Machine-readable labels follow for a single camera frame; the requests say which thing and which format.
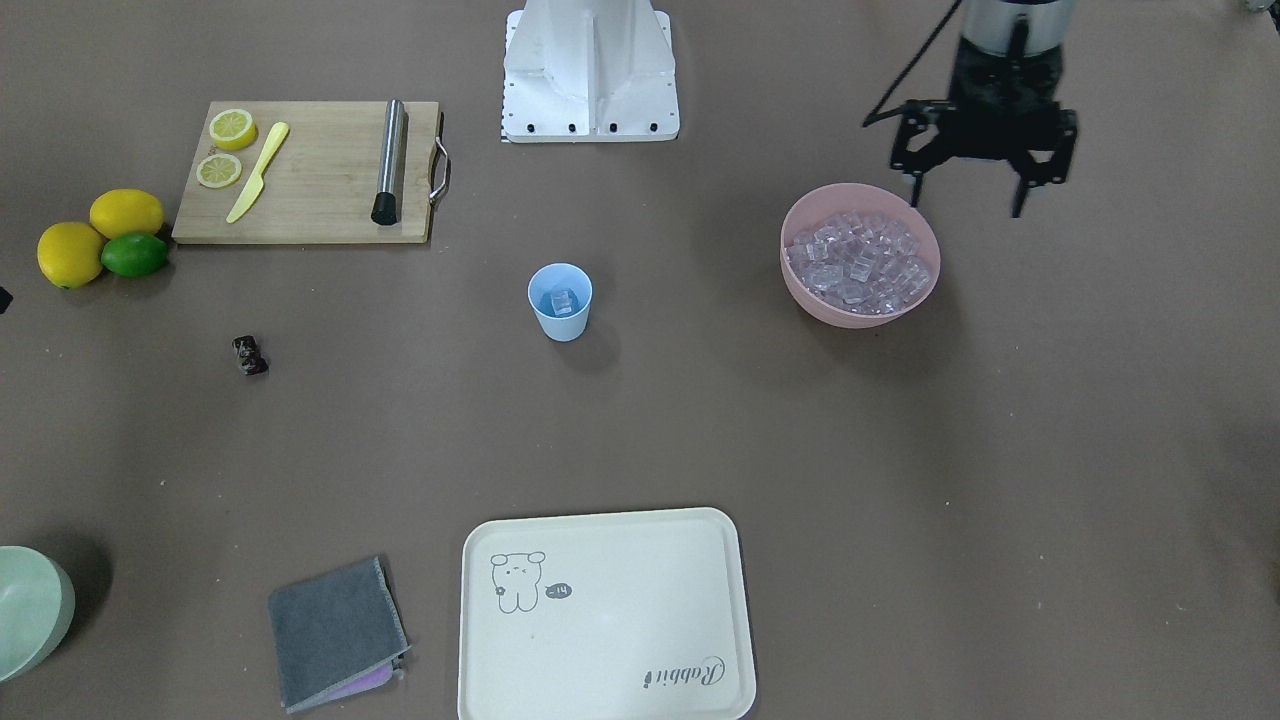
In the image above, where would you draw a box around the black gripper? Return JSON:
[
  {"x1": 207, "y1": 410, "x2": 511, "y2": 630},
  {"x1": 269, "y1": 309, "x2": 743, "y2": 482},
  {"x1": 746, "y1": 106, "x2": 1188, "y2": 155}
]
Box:
[{"x1": 890, "y1": 37, "x2": 1079, "y2": 219}]

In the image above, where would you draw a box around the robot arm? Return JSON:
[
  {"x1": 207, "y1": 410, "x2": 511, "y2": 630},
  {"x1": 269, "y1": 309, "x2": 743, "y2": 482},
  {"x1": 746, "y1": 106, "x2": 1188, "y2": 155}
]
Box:
[{"x1": 890, "y1": 1, "x2": 1079, "y2": 218}]

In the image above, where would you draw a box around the light blue cup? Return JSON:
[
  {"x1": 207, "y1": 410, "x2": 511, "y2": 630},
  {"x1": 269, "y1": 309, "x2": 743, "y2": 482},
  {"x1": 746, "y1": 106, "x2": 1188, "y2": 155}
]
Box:
[{"x1": 527, "y1": 263, "x2": 594, "y2": 342}]

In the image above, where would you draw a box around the ice cube in cup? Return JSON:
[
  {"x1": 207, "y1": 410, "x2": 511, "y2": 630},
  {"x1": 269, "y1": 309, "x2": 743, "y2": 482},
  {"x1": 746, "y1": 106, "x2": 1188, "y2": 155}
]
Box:
[{"x1": 547, "y1": 288, "x2": 582, "y2": 318}]

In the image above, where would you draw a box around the whole lemon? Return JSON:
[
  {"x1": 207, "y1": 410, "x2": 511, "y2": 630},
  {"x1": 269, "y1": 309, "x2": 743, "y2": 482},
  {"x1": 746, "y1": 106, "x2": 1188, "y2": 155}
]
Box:
[
  {"x1": 37, "y1": 222, "x2": 106, "y2": 290},
  {"x1": 90, "y1": 188, "x2": 166, "y2": 240}
]

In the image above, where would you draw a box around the pink bowl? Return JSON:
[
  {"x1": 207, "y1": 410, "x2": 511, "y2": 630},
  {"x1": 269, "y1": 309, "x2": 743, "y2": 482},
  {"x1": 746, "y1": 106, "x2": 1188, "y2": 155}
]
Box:
[{"x1": 780, "y1": 183, "x2": 942, "y2": 329}]

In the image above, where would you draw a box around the green lime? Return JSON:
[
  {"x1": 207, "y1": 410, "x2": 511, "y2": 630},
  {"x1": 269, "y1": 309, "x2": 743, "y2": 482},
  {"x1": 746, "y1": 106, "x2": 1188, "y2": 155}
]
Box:
[{"x1": 100, "y1": 232, "x2": 169, "y2": 277}]

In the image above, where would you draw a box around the lemon slice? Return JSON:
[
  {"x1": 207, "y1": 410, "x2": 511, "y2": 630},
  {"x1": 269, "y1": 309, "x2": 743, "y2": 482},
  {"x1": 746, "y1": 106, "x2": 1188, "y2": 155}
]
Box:
[
  {"x1": 207, "y1": 108, "x2": 259, "y2": 152},
  {"x1": 195, "y1": 152, "x2": 243, "y2": 190}
]

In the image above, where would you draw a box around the wooden cutting board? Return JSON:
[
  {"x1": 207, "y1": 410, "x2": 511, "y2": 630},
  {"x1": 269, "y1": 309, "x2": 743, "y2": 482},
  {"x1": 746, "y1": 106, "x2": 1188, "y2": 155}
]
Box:
[{"x1": 172, "y1": 100, "x2": 451, "y2": 245}]

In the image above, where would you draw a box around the yellow plastic knife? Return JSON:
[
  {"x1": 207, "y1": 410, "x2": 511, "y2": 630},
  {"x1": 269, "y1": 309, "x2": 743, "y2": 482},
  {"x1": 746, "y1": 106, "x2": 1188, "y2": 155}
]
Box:
[{"x1": 225, "y1": 120, "x2": 291, "y2": 224}]

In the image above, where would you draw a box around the mint green bowl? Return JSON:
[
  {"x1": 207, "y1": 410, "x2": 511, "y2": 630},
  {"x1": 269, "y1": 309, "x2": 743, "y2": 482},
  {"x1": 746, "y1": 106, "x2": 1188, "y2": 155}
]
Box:
[{"x1": 1, "y1": 546, "x2": 76, "y2": 682}]

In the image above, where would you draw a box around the steel muddler black tip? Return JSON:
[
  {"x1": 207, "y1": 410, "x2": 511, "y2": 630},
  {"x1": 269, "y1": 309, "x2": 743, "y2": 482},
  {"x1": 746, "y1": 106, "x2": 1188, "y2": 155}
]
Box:
[{"x1": 370, "y1": 97, "x2": 410, "y2": 225}]

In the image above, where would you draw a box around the grey folded cloth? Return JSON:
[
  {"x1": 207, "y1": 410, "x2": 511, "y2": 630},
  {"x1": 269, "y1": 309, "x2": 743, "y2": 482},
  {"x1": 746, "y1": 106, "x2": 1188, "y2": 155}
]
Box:
[{"x1": 268, "y1": 555, "x2": 411, "y2": 715}]

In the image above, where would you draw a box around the cream rabbit tray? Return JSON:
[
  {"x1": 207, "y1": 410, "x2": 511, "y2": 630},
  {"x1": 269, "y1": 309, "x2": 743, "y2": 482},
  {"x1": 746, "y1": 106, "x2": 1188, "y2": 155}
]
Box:
[{"x1": 457, "y1": 507, "x2": 756, "y2": 719}]

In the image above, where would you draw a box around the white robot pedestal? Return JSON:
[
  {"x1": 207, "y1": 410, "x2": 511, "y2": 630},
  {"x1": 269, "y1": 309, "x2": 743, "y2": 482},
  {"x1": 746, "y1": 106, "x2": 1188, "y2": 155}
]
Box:
[{"x1": 500, "y1": 1, "x2": 681, "y2": 143}]

